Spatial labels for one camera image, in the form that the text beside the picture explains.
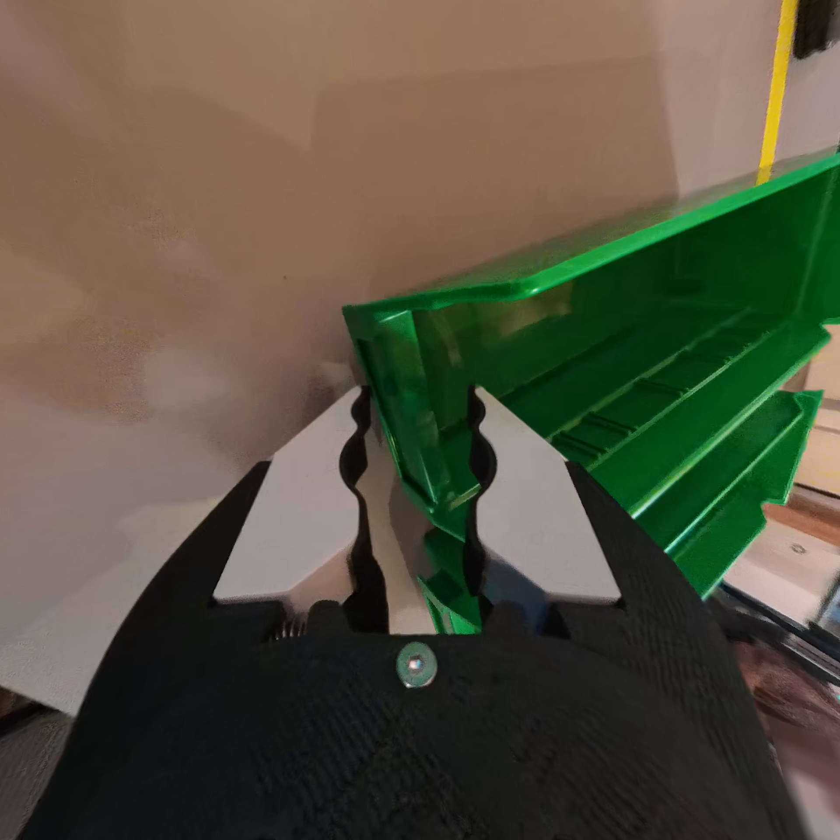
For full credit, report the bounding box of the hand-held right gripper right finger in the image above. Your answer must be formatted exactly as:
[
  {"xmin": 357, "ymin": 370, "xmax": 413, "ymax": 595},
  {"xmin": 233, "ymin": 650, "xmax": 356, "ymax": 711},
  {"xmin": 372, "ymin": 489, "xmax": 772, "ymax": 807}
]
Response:
[{"xmin": 462, "ymin": 386, "xmax": 621, "ymax": 634}]

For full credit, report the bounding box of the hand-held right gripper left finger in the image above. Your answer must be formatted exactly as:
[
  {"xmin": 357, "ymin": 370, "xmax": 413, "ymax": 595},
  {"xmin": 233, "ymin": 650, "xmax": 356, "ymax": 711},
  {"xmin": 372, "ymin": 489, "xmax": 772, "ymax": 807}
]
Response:
[{"xmin": 213, "ymin": 386, "xmax": 391, "ymax": 634}]

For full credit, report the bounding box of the yellow tape strip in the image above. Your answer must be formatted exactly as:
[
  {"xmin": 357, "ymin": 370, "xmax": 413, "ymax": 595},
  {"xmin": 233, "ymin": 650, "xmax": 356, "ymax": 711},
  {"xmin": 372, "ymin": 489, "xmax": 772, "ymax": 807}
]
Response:
[{"xmin": 755, "ymin": 0, "xmax": 802, "ymax": 188}]

